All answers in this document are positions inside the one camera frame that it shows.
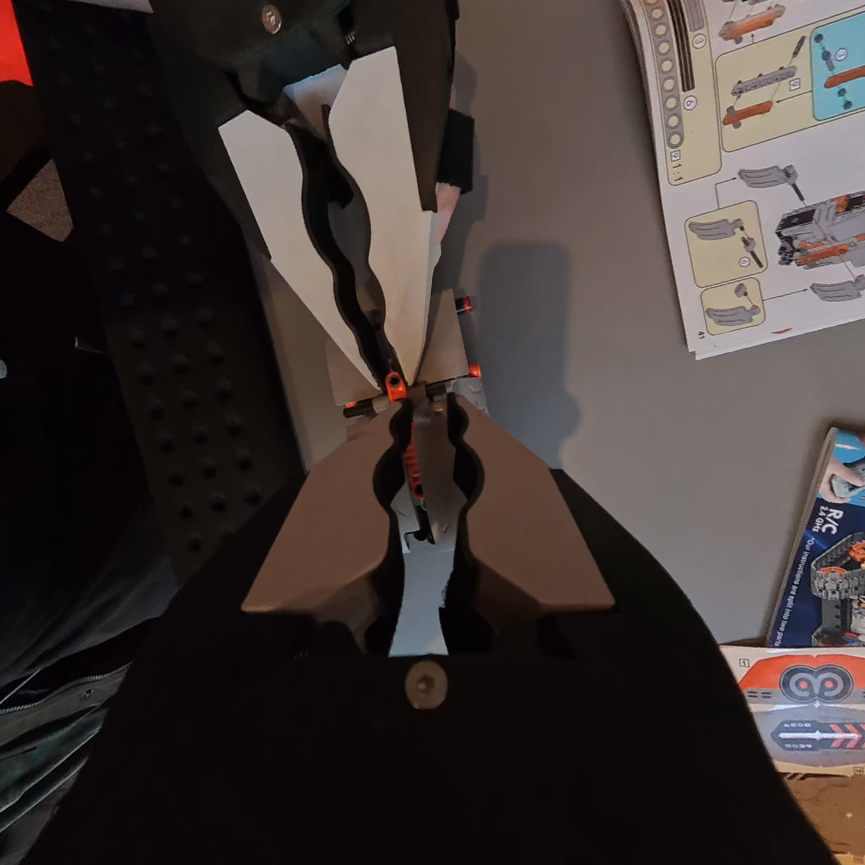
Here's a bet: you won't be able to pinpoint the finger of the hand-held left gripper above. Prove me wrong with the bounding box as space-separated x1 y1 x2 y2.
328 46 445 386
218 108 400 392

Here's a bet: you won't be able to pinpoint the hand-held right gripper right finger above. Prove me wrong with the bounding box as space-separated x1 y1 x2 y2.
442 397 616 654

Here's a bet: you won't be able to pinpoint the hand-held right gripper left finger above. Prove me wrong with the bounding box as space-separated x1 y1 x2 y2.
241 399 416 654

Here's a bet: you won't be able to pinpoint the grey black toy robot model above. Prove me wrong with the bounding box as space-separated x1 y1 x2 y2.
324 289 493 420

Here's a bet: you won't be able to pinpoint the grey desk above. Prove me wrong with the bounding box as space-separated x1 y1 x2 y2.
250 0 865 778

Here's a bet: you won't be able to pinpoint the person's left hand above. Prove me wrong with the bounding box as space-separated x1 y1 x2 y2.
434 181 463 241

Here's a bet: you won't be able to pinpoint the blue building kit box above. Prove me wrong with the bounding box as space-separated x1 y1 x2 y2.
767 426 865 650

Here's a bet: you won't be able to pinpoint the orange grey sticker sheet box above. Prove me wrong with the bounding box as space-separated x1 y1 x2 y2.
719 645 865 774

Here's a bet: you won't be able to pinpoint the person's dark trousers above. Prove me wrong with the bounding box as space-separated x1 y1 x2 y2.
0 608 136 865

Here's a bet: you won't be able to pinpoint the open instruction booklet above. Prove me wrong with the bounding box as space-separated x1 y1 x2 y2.
620 0 865 359

